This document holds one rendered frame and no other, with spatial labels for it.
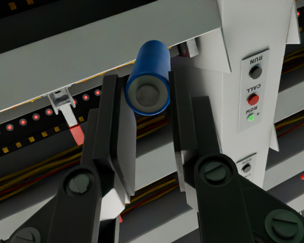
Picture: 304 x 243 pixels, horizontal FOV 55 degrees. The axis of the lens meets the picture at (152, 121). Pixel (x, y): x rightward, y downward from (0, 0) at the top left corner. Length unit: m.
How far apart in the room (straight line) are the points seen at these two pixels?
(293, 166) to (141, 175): 0.36
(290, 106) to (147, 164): 0.24
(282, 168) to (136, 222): 0.31
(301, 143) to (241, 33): 0.46
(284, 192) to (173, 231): 0.42
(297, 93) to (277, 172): 0.19
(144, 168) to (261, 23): 0.23
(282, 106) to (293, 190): 0.45
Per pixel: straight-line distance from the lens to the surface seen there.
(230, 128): 0.43
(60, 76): 0.28
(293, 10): 0.39
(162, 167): 0.41
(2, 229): 0.42
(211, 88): 0.40
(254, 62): 0.38
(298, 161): 0.67
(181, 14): 0.31
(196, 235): 0.83
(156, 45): 0.16
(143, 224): 0.63
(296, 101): 0.51
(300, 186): 0.92
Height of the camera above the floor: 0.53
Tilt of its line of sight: 42 degrees up
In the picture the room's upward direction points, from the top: 168 degrees clockwise
